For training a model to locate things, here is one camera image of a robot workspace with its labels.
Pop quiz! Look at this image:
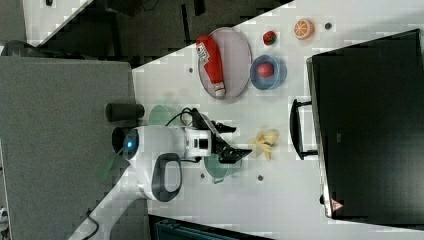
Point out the peeled yellow toy banana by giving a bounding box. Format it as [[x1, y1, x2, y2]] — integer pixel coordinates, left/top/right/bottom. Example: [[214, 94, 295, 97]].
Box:
[[247, 129, 279, 160]]

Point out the green metal cup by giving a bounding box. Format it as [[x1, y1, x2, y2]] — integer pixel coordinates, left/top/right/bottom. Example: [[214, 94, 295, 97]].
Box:
[[203, 155, 242, 184]]

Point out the toy orange half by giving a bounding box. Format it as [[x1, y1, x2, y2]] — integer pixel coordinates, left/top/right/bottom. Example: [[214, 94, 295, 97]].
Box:
[[294, 19, 315, 40]]

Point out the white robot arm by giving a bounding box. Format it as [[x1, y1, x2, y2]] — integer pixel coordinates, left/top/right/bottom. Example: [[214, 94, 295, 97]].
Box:
[[123, 108, 251, 202]]

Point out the black cylinder post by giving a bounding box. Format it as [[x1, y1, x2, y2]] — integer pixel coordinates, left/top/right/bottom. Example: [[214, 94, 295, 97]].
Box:
[[105, 103, 145, 122]]

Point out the toy strawberry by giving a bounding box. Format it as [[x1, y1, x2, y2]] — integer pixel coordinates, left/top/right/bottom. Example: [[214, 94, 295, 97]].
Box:
[[262, 31, 277, 46]]

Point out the grey round plate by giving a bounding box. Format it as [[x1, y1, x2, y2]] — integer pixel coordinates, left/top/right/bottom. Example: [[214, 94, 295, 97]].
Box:
[[197, 27, 252, 100]]

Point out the black toaster oven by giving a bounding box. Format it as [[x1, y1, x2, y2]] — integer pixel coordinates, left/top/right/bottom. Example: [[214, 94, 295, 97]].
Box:
[[290, 29, 424, 230]]

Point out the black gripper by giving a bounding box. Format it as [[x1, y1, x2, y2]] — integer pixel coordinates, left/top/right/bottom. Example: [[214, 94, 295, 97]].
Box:
[[191, 108, 252, 164]]

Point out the red toy ball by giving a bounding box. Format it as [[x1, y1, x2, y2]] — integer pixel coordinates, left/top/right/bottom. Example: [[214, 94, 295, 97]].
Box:
[[257, 62, 274, 78]]

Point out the red ketchup bottle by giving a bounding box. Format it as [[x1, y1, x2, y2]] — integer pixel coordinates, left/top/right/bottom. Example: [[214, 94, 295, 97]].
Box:
[[196, 35, 226, 97]]

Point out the blue bowl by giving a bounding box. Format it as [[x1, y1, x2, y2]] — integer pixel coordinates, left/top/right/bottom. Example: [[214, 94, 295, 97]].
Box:
[[250, 55, 287, 90]]

